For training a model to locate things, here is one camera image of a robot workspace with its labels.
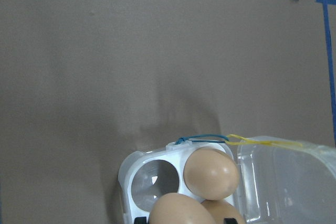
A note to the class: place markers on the blue rubber band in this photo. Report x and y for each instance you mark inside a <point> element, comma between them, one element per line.
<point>203,138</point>

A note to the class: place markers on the brown egg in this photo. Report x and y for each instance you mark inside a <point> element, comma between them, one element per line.
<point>220,209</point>
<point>211,174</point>
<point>179,208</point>

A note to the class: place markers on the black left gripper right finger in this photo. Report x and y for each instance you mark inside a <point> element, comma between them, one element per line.
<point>229,221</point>

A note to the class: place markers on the yellow rubber band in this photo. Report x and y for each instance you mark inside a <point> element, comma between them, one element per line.
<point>234,139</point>

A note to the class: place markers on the clear plastic egg box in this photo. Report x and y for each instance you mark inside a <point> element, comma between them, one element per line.
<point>277,185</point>

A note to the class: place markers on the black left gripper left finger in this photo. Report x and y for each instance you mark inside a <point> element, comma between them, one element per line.
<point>140,220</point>

